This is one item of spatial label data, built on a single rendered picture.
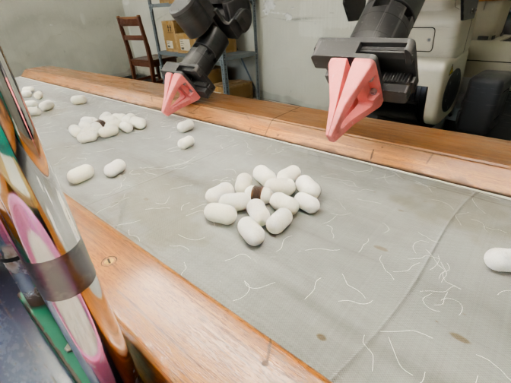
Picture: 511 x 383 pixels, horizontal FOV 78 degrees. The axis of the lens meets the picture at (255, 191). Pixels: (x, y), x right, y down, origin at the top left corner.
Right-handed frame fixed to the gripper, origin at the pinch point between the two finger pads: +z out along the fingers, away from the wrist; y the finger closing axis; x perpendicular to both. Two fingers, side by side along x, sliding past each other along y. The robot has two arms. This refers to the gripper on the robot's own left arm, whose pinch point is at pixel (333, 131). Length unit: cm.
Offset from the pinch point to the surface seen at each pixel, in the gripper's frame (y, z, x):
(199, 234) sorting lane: -6.6, 15.5, -3.5
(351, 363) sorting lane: 10.9, 17.8, -5.4
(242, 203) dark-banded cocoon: -5.5, 10.7, -1.1
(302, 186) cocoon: -2.1, 5.8, 2.9
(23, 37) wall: -469, -83, 79
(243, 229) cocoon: -2.1, 13.2, -3.5
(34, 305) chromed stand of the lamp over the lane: -13.5, 27.3, -10.7
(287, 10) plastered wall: -156, -168, 136
